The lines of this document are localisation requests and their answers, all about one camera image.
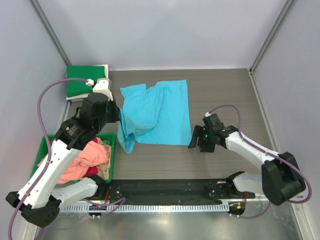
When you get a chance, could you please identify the salmon pink t shirt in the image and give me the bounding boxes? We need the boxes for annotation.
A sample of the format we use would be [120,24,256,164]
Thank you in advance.
[37,139,112,185]

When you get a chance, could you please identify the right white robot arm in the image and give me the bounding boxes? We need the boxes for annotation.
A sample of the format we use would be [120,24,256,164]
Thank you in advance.
[188,113,307,206]

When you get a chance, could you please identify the folded cream t shirt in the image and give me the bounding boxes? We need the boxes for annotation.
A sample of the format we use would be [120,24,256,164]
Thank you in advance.
[65,64,110,101]

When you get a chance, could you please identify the left aluminium frame post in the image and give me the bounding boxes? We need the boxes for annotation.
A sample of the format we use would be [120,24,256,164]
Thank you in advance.
[29,0,72,66]

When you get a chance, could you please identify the right aluminium frame post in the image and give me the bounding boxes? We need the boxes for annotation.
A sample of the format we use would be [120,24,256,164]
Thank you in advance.
[248,0,297,76]

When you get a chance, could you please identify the beige t shirt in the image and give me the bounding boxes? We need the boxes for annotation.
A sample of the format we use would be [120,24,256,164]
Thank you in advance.
[97,143,112,180]

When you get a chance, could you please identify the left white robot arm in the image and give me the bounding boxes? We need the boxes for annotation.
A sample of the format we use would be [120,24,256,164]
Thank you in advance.
[5,92,121,228]

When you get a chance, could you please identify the purple cable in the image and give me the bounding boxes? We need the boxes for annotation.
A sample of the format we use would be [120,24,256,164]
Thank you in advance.
[207,104,313,220]
[8,77,126,240]

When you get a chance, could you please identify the aluminium frame post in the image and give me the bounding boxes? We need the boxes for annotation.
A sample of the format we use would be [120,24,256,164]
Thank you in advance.
[29,0,72,66]
[248,0,297,76]

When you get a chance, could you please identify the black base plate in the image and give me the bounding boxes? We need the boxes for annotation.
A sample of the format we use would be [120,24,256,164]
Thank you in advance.
[88,178,256,206]

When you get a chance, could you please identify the aluminium rail front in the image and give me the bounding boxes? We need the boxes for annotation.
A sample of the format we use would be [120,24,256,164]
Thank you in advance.
[29,181,305,204]

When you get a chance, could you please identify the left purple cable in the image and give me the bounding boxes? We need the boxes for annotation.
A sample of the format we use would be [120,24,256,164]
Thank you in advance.
[8,77,126,240]

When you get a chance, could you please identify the green plastic bin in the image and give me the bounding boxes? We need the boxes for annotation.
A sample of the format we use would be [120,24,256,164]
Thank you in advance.
[29,132,117,186]

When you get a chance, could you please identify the red t shirt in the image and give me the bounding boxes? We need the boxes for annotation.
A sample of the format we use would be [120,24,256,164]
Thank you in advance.
[59,138,98,183]

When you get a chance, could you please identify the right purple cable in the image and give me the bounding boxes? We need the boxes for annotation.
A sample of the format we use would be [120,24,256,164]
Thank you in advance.
[207,104,313,220]

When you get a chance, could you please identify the white slotted cable duct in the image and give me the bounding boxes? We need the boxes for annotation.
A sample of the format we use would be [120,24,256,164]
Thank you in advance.
[60,202,230,214]

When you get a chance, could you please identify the folded green t shirt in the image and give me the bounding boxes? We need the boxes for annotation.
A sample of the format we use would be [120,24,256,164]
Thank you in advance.
[65,64,106,98]

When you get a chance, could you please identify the light blue t shirt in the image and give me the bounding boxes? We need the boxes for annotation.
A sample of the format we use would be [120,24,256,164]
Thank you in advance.
[117,79,192,154]

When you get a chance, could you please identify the folded grey blue t shirt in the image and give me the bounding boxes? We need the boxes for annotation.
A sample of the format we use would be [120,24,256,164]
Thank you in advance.
[66,98,83,102]

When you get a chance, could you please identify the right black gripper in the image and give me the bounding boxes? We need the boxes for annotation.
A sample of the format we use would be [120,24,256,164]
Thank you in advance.
[188,125,216,153]

